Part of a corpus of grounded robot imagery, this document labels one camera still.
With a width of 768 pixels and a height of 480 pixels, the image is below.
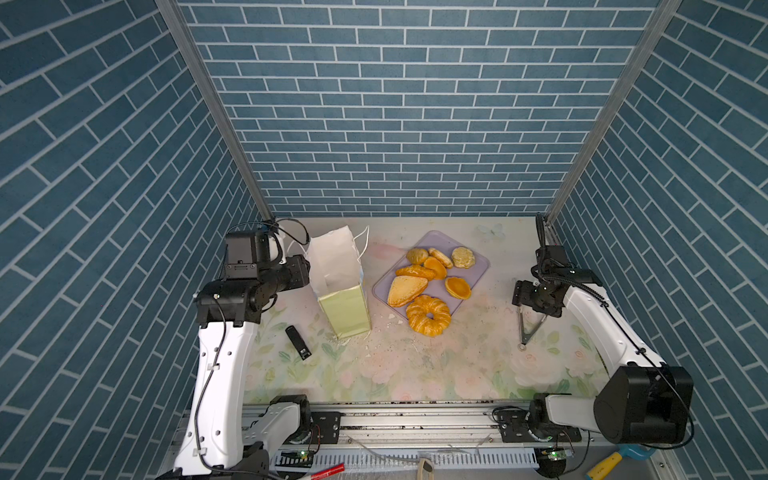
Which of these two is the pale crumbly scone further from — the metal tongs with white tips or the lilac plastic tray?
the metal tongs with white tips

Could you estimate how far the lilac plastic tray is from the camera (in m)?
0.96

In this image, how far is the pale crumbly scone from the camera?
1.04 metres

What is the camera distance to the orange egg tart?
0.96 metres
